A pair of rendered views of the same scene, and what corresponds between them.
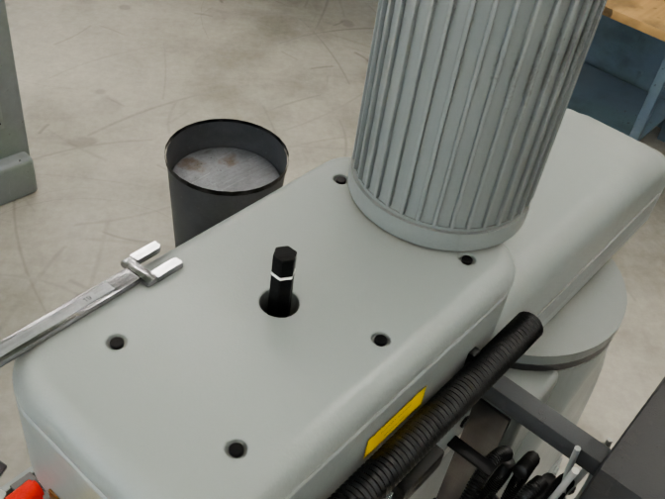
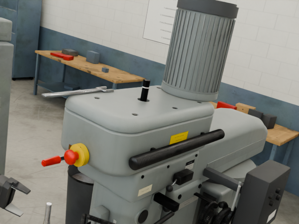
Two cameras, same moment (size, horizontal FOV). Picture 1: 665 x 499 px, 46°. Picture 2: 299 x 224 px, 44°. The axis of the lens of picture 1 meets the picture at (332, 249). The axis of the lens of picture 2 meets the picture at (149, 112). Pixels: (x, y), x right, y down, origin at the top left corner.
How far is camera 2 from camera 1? 61 cm
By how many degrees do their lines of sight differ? 25
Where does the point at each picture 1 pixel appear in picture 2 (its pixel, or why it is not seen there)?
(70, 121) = (22, 169)
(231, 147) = not seen: hidden behind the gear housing
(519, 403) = (218, 174)
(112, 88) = (41, 158)
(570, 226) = (232, 126)
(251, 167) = not seen: hidden behind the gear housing
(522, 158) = (214, 68)
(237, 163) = not seen: hidden behind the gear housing
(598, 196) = (241, 122)
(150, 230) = (53, 211)
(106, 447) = (97, 109)
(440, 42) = (190, 29)
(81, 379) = (88, 100)
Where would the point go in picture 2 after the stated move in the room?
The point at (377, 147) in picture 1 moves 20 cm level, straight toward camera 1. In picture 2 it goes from (171, 68) to (167, 79)
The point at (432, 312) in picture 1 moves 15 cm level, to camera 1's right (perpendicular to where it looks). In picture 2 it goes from (189, 106) to (238, 116)
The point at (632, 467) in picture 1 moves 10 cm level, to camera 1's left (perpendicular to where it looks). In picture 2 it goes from (257, 173) to (225, 167)
